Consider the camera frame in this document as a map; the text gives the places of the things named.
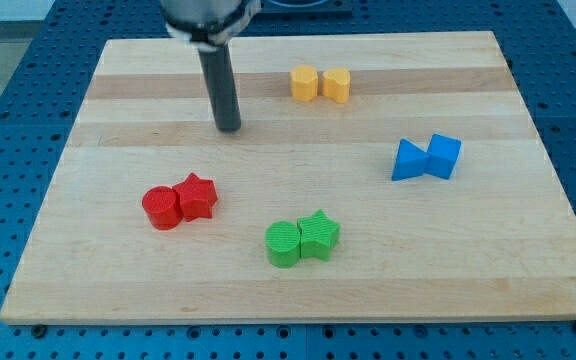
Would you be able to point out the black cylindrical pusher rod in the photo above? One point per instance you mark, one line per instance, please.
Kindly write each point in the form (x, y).
(219, 80)

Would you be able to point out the yellow hexagon block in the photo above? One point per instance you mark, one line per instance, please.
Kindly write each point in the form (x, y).
(304, 83)

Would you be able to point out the yellow heart block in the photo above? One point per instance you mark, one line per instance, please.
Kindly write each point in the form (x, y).
(336, 84)

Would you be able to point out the red star block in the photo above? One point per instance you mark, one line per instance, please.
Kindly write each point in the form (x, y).
(197, 196)

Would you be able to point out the red cylinder block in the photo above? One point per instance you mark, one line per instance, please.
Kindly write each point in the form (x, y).
(162, 208)

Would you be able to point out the green cylinder block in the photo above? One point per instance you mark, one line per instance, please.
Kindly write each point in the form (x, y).
(283, 244)

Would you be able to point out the green star block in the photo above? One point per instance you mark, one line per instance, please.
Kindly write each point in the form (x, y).
(319, 235)

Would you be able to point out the wooden board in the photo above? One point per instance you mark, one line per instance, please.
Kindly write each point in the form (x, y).
(494, 242)

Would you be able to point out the blue triangle block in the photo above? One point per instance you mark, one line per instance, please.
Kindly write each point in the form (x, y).
(410, 161)

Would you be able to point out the blue cube block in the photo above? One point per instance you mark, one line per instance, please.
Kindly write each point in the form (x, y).
(443, 153)

